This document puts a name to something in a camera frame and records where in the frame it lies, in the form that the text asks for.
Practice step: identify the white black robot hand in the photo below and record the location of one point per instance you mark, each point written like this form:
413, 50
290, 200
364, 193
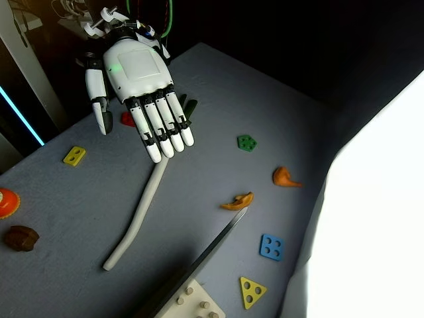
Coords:
136, 73

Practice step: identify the long white leek stalk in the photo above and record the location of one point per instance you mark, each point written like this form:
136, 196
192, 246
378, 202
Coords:
145, 205

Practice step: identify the large steel chef knife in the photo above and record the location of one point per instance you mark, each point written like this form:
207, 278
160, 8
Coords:
218, 242

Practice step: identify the red hexagon block with holes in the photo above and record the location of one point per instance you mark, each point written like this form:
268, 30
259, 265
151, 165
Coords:
127, 120

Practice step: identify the grey table cloth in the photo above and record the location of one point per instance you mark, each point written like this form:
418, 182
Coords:
215, 99

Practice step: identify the white column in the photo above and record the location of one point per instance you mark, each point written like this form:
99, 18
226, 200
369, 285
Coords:
33, 73

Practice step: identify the yellow rectangle two-hole block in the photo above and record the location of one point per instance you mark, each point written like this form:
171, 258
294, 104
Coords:
74, 156

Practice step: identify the cyan light strip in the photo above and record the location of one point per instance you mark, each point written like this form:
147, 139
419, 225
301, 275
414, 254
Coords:
23, 116

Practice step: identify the green pentagon block with holes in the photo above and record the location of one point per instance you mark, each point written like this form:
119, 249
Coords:
246, 143

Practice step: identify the black backdrop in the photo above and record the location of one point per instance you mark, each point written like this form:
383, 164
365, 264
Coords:
298, 39

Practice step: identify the orange crescent-shaped toy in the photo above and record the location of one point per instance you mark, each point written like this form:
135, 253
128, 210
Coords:
240, 202

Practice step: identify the orange drumstick-shaped toy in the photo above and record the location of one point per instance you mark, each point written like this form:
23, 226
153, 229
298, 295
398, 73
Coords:
281, 177

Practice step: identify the orange toy tart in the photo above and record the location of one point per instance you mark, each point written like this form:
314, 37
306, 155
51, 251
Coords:
8, 203

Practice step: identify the brown toy bread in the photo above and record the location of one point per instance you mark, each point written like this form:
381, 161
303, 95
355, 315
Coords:
21, 238

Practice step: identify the blue square four-hole block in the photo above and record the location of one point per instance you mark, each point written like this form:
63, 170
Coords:
272, 247

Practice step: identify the wooden peg board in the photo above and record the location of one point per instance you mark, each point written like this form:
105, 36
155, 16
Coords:
198, 301

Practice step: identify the yellow triangle three-hole block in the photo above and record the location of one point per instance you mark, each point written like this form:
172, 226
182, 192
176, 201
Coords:
250, 293

